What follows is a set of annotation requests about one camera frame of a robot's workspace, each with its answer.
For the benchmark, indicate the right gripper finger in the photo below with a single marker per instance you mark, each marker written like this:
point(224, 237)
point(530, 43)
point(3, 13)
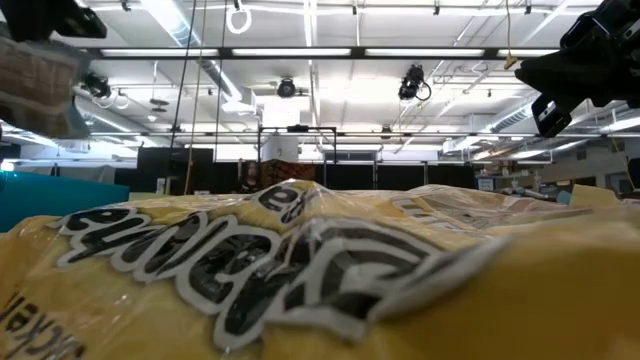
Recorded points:
point(550, 117)
point(565, 75)

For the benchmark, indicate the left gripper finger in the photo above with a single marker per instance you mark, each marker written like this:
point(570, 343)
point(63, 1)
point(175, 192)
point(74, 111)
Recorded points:
point(80, 25)

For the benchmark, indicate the blue snack packets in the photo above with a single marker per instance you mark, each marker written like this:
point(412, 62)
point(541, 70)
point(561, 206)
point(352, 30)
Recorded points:
point(50, 200)

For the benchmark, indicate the yellow Maruchan noodle pack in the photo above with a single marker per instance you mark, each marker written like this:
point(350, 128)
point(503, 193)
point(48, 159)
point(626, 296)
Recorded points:
point(300, 275)

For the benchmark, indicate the black hanging device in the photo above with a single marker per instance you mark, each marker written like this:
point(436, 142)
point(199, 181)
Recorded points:
point(97, 85)

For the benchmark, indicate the black partition panel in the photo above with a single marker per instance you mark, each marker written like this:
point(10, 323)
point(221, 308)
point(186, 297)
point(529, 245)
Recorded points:
point(175, 170)

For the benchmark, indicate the LED light bar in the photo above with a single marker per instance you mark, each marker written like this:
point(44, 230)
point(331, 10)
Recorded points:
point(290, 52)

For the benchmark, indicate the round black ceiling device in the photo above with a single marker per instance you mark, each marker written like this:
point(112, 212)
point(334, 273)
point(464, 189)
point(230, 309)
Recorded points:
point(286, 88)

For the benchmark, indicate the silver ventilation duct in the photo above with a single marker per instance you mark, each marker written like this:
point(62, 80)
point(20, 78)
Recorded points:
point(210, 70)

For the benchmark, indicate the wide black partition wall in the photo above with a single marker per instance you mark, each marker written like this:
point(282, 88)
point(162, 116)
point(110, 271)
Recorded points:
point(400, 177)

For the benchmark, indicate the black metal frame station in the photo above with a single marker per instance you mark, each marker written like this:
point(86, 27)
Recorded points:
point(297, 129)

